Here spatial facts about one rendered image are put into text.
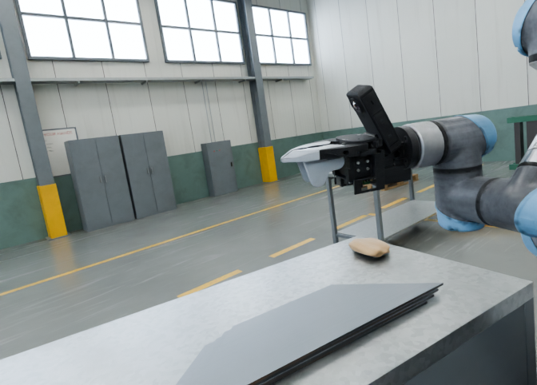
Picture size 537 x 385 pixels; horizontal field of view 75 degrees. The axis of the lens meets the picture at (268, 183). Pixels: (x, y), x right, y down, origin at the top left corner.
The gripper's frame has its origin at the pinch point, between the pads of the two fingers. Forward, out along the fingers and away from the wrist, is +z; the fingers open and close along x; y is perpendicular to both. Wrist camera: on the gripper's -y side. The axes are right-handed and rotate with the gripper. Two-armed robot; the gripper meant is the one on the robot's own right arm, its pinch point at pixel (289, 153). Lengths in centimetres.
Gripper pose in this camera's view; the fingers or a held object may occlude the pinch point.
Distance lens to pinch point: 52.5
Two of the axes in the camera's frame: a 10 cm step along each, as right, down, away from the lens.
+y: 1.1, 9.6, 2.7
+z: -9.6, 1.8, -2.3
